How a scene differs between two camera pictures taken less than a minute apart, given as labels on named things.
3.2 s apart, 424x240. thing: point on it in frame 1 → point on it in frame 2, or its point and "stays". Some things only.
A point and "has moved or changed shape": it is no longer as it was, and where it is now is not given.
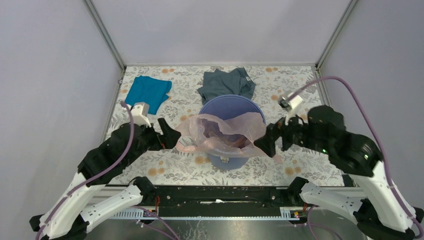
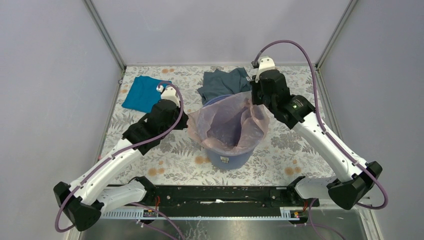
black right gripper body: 294,132 → 258,98
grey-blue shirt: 219,82 stays
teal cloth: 152,91 stays
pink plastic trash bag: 232,134 has moved or changed shape
